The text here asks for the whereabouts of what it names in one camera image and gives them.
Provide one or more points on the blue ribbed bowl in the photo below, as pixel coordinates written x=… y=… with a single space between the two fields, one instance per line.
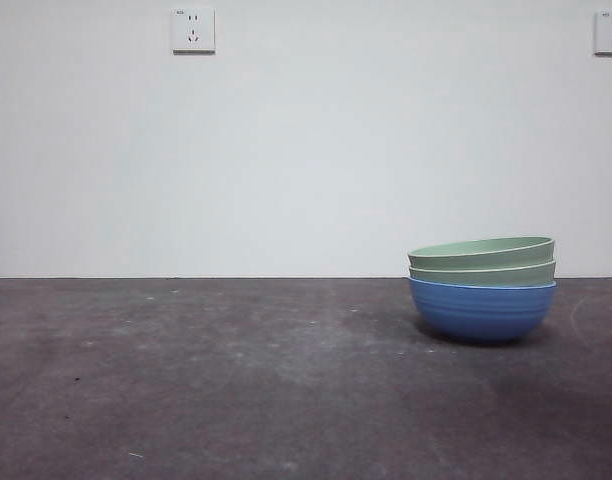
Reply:
x=481 y=312

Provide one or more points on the green ribbed bowl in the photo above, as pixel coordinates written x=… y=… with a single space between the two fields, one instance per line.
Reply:
x=481 y=277
x=481 y=252

